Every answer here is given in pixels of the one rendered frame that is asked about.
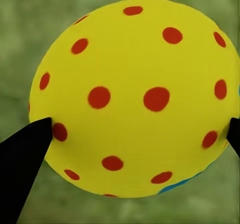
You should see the easter egg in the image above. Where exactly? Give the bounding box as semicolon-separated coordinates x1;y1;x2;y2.
28;0;240;198

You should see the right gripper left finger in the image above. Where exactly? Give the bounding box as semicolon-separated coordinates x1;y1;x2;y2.
0;117;53;224

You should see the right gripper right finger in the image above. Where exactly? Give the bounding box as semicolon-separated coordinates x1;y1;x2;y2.
227;117;240;157

